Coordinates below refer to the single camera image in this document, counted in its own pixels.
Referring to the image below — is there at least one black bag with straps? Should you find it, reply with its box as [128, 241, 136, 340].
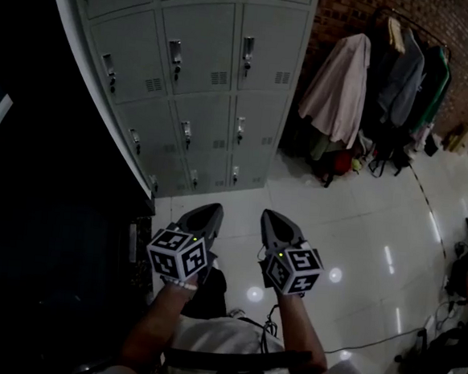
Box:
[366, 130, 416, 182]

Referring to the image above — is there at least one olive garment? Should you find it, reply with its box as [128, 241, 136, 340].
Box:
[302, 126, 345, 170]

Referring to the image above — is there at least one dark hanging garment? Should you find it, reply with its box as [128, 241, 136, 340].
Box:
[359, 31, 395, 135]

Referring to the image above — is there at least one person's black trouser leg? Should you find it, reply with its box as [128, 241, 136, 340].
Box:
[183, 263, 231, 320]

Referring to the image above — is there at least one pink hanging garment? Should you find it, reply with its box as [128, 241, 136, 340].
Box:
[294, 28, 373, 151]

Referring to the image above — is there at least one person's white shirt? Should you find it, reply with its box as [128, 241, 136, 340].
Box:
[96, 306, 396, 374]

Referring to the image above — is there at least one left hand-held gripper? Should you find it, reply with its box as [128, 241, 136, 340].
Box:
[143, 197, 225, 290]

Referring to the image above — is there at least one red bag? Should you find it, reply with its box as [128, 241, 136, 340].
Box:
[330, 149, 355, 177]

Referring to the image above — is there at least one beige hanging garment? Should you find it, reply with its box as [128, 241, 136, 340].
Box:
[384, 15, 409, 55]

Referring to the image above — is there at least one white bead bracelet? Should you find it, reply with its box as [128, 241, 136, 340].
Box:
[160, 276, 200, 292]

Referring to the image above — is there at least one black metal clothes rack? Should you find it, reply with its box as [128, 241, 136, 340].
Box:
[367, 6, 455, 63]

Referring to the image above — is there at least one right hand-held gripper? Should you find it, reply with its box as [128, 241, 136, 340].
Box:
[254, 208, 329, 299]

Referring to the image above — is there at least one grey metal locker cabinet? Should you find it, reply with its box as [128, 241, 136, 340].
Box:
[31, 0, 322, 212]

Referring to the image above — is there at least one person's left forearm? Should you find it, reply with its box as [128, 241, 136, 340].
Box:
[117, 278, 199, 374]

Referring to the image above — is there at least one black backpack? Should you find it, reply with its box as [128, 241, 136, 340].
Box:
[444, 245, 468, 303]

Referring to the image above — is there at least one green hanging garment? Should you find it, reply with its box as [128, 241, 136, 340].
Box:
[408, 43, 455, 136]

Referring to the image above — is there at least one grid of grey locker doors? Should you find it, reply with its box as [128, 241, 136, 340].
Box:
[55, 0, 319, 204]

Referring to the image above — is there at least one grey-blue hanging jacket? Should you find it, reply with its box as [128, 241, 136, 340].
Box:
[375, 28, 429, 129]

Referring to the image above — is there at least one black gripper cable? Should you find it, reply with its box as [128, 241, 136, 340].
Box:
[260, 303, 287, 356]

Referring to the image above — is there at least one black floor cable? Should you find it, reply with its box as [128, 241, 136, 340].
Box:
[400, 162, 455, 259]

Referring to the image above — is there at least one person's right forearm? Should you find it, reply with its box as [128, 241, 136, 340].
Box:
[270, 292, 335, 374]

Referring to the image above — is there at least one black office chair base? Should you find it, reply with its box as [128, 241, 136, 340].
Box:
[391, 322, 468, 374]

